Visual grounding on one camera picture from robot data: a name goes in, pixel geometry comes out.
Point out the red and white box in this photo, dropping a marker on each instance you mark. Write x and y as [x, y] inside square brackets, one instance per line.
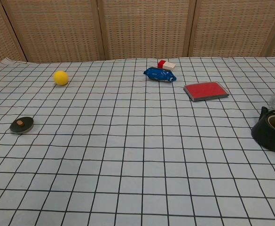
[167, 65]

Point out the black teapot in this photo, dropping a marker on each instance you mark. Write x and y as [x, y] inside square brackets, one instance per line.
[266, 136]

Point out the blue snack packet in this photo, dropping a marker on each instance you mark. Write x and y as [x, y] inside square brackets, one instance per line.
[159, 75]

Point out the small black dish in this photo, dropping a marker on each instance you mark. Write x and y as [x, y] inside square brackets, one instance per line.
[22, 126]

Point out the yellow foam ball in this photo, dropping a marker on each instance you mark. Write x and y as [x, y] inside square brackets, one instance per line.
[61, 78]

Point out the red ink pad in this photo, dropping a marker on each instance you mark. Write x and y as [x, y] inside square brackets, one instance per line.
[205, 90]

